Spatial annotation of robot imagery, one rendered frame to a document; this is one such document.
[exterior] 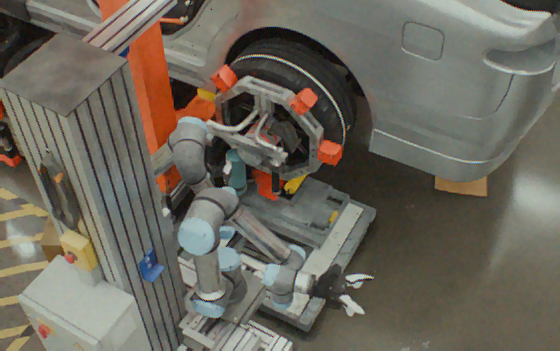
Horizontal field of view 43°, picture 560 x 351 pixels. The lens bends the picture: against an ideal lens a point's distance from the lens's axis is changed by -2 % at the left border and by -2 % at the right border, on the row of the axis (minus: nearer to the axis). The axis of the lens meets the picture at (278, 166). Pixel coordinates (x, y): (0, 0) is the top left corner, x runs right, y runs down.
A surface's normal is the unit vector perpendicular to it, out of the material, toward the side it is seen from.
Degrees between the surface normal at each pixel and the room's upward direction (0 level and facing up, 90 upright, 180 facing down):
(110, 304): 0
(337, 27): 90
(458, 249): 0
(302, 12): 90
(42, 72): 0
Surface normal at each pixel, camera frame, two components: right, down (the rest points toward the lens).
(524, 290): -0.02, -0.66
